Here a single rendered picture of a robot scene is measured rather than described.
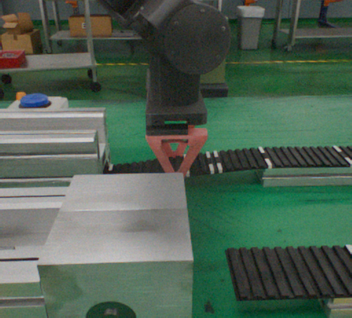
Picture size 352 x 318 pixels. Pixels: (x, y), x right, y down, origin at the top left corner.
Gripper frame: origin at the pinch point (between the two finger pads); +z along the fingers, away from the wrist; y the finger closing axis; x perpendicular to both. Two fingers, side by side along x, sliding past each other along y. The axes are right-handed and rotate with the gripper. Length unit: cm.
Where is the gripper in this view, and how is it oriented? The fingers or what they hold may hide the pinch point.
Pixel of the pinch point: (174, 165)
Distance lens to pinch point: 45.3
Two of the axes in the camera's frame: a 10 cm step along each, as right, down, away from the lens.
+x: 10.0, -0.2, 0.4
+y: 0.4, 4.5, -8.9
